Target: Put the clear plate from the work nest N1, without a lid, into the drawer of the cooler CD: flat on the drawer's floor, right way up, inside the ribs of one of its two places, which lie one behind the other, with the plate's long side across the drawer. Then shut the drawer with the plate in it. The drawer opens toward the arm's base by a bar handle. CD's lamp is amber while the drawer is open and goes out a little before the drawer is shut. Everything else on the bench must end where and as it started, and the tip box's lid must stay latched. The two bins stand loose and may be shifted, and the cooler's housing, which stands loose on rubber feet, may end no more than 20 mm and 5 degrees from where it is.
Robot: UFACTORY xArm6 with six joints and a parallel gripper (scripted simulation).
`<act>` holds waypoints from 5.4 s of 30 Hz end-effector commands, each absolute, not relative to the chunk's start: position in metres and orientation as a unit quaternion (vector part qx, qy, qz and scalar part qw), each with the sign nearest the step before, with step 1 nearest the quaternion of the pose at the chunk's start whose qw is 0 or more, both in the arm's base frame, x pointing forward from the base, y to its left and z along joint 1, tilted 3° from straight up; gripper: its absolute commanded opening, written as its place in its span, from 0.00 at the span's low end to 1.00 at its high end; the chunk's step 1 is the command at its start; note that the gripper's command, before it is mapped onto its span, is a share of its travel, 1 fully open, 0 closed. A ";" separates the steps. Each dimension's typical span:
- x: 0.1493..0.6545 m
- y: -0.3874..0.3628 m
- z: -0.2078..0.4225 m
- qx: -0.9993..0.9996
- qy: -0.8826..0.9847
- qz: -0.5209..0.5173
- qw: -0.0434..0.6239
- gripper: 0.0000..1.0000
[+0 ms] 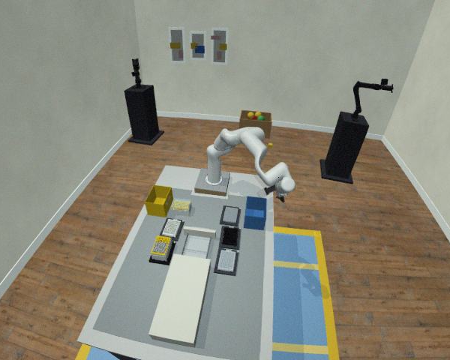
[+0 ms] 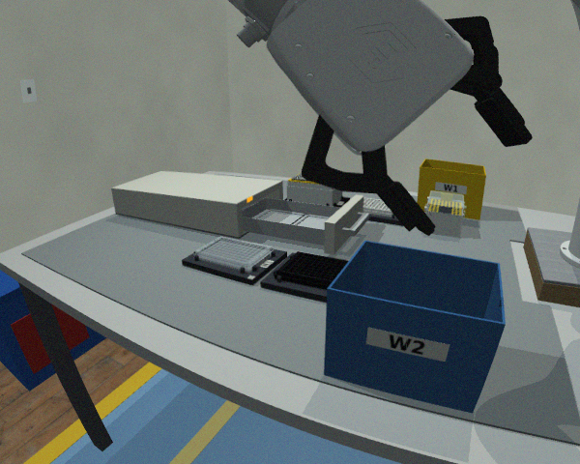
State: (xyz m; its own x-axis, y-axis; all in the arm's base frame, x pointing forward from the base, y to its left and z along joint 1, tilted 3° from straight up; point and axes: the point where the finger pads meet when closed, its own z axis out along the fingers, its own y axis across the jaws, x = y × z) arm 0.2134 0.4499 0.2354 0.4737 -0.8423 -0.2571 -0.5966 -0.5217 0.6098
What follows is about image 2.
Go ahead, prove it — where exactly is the yellow open-top bin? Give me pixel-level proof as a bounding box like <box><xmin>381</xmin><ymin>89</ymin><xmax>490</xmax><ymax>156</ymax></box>
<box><xmin>417</xmin><ymin>159</ymin><xmax>486</xmax><ymax>220</ymax></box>

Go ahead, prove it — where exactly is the blue open bin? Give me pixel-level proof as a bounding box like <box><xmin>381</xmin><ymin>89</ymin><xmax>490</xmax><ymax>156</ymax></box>
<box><xmin>324</xmin><ymin>241</ymin><xmax>506</xmax><ymax>413</ymax></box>

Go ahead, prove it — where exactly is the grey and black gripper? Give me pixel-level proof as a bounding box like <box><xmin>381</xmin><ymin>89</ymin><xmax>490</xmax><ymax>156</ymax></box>
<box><xmin>267</xmin><ymin>0</ymin><xmax>533</xmax><ymax>236</ymax></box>

